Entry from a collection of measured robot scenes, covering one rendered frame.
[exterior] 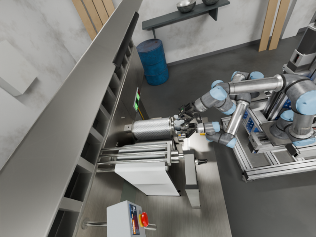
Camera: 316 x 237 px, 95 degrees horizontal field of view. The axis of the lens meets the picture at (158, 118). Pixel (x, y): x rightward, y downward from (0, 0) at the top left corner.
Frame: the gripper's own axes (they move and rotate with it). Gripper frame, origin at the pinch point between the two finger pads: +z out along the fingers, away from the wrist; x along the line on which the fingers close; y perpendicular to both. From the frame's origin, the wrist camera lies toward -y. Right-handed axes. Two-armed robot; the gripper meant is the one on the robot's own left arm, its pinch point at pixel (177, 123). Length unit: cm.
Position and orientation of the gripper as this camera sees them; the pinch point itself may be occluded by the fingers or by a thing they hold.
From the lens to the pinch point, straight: 95.8
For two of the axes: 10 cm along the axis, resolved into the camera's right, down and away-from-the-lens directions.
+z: -6.0, 4.6, 6.5
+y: -8.0, -4.0, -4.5
